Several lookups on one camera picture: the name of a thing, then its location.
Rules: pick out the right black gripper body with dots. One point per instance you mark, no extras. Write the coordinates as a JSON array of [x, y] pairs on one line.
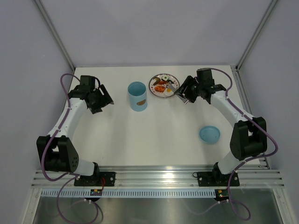
[[197, 88]]

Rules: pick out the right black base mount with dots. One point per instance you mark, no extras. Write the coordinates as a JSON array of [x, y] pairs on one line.
[[208, 179]]

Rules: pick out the toy fried egg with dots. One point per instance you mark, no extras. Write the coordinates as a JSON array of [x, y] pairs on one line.
[[168, 93]]

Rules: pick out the blue cylindrical lunch container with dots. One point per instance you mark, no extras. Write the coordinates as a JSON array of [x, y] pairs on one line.
[[137, 96]]

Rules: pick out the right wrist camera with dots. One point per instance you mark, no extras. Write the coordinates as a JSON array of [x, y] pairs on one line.
[[204, 77]]

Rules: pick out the orange toy fried cutlet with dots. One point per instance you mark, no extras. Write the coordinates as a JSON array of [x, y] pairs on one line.
[[159, 88]]

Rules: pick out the left aluminium frame post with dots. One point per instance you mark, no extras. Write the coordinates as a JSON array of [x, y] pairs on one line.
[[54, 33]]

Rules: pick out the white slotted cable duct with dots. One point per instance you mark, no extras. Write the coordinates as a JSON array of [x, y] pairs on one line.
[[131, 193]]

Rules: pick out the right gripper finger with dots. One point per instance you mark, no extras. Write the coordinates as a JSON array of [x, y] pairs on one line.
[[187, 85], [186, 98]]

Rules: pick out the aluminium front rail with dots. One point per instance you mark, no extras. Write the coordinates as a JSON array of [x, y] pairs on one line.
[[182, 177]]

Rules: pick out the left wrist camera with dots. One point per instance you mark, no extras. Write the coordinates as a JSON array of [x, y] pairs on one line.
[[87, 83]]

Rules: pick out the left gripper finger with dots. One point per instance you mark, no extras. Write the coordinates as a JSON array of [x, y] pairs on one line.
[[105, 98], [95, 109]]

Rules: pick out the metal tongs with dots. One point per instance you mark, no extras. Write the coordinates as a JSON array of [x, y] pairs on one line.
[[173, 89]]

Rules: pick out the patterned round plate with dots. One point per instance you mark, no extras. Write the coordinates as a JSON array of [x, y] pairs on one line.
[[162, 83]]

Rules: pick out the blue round lid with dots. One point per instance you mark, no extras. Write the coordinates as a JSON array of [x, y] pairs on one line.
[[209, 134]]

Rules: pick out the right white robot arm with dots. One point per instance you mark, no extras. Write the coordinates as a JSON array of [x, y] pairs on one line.
[[247, 141]]

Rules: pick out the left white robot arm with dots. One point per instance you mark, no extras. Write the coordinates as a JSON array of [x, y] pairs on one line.
[[58, 156]]

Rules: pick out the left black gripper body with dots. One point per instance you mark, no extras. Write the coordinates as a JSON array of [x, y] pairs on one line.
[[99, 100]]

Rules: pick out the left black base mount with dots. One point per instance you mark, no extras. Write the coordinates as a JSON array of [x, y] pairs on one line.
[[102, 178]]

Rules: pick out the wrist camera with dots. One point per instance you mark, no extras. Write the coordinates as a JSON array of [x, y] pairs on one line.
[[204, 77], [87, 83]]

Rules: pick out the right aluminium frame post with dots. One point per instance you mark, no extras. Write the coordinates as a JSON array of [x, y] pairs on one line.
[[265, 17]]

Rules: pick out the aluminium frame post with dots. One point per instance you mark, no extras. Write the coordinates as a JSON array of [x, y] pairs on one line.
[[54, 33], [265, 17]]

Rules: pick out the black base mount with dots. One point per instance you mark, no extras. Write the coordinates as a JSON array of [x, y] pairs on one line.
[[208, 179], [102, 178]]

